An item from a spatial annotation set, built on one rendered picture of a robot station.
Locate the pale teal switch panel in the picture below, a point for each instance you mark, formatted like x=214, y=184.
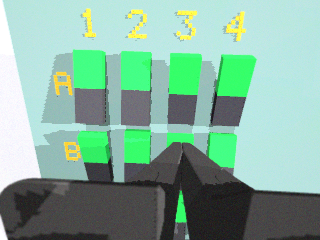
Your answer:
x=109, y=84

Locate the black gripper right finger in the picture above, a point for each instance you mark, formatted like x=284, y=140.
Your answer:
x=219, y=206

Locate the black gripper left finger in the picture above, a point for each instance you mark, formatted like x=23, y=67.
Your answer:
x=142, y=208

